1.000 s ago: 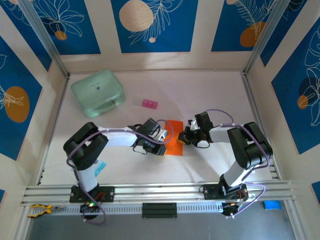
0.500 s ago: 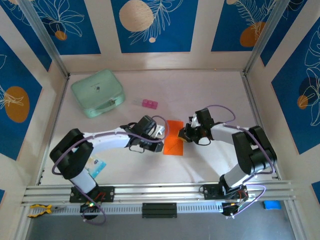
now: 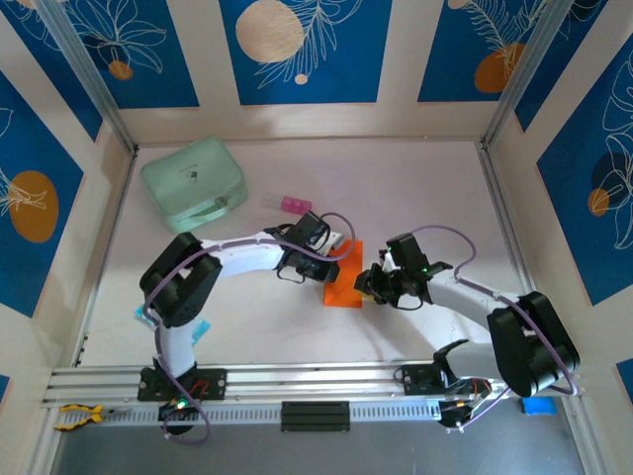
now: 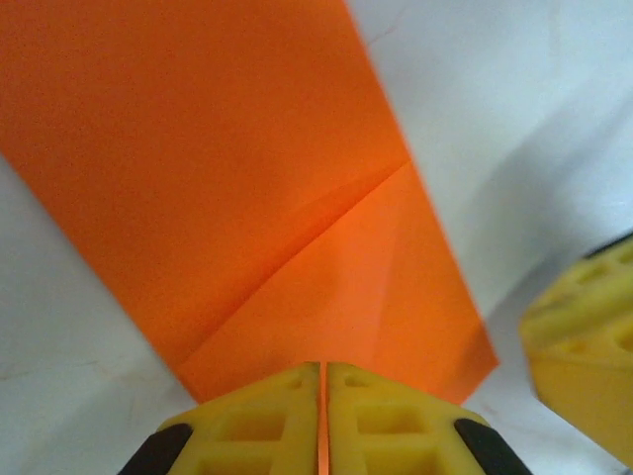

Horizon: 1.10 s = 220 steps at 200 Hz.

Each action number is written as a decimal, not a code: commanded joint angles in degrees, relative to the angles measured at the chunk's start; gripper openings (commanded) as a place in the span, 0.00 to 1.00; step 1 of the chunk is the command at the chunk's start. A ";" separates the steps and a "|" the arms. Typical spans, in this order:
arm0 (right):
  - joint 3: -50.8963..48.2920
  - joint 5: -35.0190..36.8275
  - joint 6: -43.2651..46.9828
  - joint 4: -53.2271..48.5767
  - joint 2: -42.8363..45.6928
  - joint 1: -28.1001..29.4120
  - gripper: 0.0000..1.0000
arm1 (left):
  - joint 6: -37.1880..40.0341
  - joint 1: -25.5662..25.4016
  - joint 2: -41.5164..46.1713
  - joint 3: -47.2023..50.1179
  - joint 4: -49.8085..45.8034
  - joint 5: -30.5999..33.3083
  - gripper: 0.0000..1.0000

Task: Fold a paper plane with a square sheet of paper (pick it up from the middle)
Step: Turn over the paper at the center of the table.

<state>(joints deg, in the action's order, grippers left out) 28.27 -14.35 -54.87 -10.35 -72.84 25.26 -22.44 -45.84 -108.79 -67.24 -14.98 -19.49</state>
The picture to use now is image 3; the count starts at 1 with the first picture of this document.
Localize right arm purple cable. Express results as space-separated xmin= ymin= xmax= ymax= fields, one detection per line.
xmin=409 ymin=225 xmax=581 ymax=431

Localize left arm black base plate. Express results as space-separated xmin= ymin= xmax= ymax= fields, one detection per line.
xmin=136 ymin=368 xmax=227 ymax=402

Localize aluminium mounting rail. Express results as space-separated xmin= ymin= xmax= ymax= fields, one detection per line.
xmin=43 ymin=356 xmax=585 ymax=405

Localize pink and clear pill box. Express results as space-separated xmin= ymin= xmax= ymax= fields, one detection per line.
xmin=263 ymin=195 xmax=314 ymax=217

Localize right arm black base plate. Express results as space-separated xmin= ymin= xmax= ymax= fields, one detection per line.
xmin=401 ymin=364 xmax=494 ymax=397

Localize blue sponge block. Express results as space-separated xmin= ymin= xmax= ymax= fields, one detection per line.
xmin=518 ymin=396 xmax=558 ymax=417

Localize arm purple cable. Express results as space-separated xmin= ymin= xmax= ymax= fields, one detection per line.
xmin=409 ymin=225 xmax=581 ymax=431
xmin=145 ymin=212 xmax=356 ymax=447

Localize mint green zip case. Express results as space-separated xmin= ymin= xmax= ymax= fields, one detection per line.
xmin=139 ymin=137 xmax=249 ymax=235

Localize aluminium frame post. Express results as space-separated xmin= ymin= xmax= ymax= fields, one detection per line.
xmin=482 ymin=0 xmax=607 ymax=149
xmin=37 ymin=0 xmax=139 ymax=154

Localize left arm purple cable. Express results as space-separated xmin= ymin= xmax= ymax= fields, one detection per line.
xmin=145 ymin=212 xmax=356 ymax=447

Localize aluminium side rail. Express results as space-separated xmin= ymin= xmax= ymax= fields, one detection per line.
xmin=477 ymin=142 xmax=555 ymax=355
xmin=73 ymin=147 xmax=139 ymax=367

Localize yellow handled pliers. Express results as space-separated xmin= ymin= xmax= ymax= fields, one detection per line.
xmin=53 ymin=404 xmax=133 ymax=430

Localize light blue wipes packet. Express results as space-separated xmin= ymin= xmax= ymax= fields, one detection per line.
xmin=133 ymin=306 xmax=212 ymax=348

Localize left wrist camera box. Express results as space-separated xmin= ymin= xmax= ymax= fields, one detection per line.
xmin=320 ymin=231 xmax=347 ymax=257

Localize black ribbed bracket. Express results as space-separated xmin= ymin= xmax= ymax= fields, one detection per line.
xmin=280 ymin=401 xmax=351 ymax=432

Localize orange square paper sheet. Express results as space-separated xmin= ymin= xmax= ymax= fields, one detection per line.
xmin=321 ymin=238 xmax=366 ymax=309

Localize slotted grey cable duct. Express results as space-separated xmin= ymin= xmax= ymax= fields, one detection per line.
xmin=52 ymin=399 xmax=446 ymax=430

